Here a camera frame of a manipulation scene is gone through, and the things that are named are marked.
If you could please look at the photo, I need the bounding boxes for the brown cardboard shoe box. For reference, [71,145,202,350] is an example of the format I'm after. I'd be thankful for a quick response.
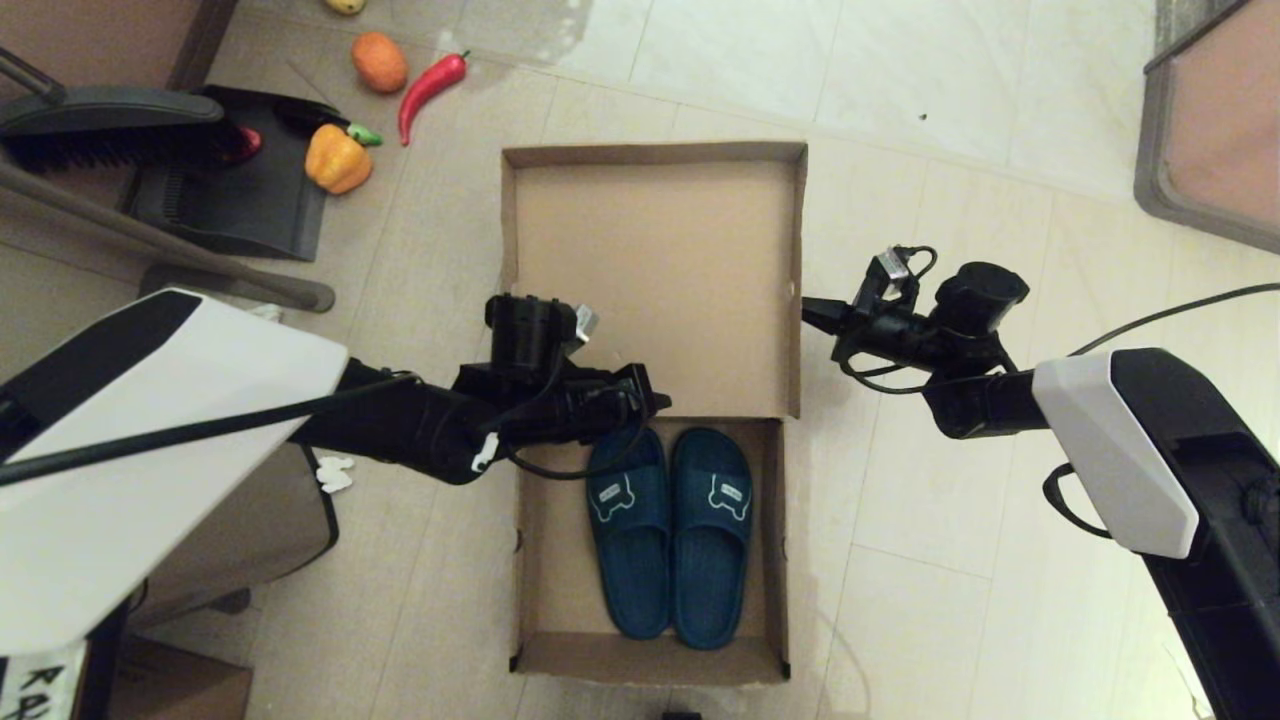
[500,140,809,689]

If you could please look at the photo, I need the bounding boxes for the blue rubber slipper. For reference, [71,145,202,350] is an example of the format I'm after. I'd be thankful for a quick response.
[669,427,755,651]
[585,425,672,641]

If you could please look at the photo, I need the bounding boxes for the orange toy bell pepper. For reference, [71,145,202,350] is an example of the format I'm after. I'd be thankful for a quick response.
[303,122,375,196]

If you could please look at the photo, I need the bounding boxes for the dark toy eggplant green stem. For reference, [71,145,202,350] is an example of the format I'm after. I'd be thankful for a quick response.
[275,98,385,149]

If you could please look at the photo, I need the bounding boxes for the brown plastic trash bin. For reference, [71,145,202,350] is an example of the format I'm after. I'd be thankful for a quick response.
[125,443,341,633]

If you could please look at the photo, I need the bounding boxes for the red toy chili pepper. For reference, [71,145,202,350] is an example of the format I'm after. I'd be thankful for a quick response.
[397,50,471,148]

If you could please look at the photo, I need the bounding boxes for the brown table grey rim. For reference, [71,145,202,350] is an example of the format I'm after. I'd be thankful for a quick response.
[1133,0,1280,256]

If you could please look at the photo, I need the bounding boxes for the black dustpan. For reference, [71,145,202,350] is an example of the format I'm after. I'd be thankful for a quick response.
[128,86,351,263]

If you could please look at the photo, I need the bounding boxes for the orange toy tangerine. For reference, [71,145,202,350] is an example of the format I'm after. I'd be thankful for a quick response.
[350,31,410,95]

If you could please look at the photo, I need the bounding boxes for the printed cardboard carton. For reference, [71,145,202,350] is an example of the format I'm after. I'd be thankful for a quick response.
[105,638,253,720]

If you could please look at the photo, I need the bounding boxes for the black floor brush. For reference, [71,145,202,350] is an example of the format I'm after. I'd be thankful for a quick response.
[0,45,246,176]

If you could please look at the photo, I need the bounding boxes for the brown furniture panel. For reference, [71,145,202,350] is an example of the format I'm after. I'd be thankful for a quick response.
[0,0,241,96]

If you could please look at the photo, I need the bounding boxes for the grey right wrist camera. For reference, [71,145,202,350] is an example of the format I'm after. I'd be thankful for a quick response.
[855,248,916,306]

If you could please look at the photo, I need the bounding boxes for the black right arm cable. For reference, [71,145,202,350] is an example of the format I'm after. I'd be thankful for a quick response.
[833,244,1280,541]

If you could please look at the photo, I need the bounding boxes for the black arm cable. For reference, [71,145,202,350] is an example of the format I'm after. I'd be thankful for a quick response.
[0,372,646,483]
[833,244,1280,541]

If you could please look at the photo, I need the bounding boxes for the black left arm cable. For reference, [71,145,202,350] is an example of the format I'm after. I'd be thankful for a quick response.
[0,372,646,483]

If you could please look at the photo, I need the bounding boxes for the grey metal furniture frame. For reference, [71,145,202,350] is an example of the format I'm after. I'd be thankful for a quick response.
[0,155,337,313]

